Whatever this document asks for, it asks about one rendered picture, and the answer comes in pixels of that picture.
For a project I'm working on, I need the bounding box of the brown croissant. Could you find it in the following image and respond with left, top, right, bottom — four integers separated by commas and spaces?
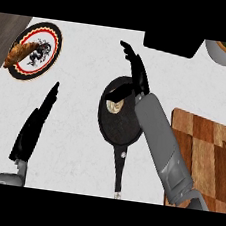
2, 37, 42, 73

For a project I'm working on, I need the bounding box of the black frying pan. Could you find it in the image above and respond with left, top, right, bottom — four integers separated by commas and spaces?
86, 72, 151, 202

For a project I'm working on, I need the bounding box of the black flat appliance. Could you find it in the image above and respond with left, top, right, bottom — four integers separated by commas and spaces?
141, 31, 205, 61

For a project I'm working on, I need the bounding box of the black red patterned plate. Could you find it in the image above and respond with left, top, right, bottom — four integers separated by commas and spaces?
5, 17, 66, 86

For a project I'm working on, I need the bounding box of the cupcake with pale frosting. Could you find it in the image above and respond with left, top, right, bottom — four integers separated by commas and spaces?
104, 97, 125, 115

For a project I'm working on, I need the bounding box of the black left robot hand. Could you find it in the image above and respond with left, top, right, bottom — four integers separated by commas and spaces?
8, 76, 61, 167

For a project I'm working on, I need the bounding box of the checkered wooden cutting board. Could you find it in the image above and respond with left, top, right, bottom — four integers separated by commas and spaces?
158, 107, 226, 215

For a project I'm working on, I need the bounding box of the dark wooden panel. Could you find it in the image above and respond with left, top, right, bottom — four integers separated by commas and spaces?
0, 12, 34, 93

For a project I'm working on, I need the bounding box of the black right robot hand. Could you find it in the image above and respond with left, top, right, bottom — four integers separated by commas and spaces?
104, 38, 157, 108

